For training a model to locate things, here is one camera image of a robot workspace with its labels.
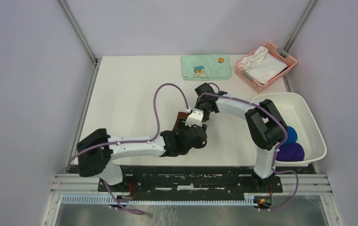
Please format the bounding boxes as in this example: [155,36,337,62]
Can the blue towel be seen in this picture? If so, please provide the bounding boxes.
[282,126,298,146]

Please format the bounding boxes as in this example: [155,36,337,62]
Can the purple towel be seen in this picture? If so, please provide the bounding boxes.
[276,143,305,162]

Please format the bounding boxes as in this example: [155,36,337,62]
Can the brown towel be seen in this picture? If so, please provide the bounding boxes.
[172,112,188,131]

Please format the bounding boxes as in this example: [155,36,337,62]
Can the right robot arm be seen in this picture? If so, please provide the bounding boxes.
[195,83,288,192]

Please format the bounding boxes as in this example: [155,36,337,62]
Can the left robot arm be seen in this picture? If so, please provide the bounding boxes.
[77,124,207,192]

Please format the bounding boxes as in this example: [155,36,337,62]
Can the mint green cartoon towel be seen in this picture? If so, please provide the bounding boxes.
[181,54,232,81]

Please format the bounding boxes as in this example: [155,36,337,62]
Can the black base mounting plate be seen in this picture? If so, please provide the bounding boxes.
[95,166,285,202]

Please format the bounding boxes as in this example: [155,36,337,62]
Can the white cloth in basket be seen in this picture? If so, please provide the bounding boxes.
[238,47,287,85]

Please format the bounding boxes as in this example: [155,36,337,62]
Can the white plastic tub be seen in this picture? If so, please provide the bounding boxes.
[252,92,327,165]

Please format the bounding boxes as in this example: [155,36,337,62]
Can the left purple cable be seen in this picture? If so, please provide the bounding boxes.
[66,83,191,215]

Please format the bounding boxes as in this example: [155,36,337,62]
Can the white slotted cable duct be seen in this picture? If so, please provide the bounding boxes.
[61,194,258,207]

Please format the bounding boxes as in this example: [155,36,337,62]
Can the aluminium frame rail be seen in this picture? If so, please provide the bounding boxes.
[51,174,333,195]

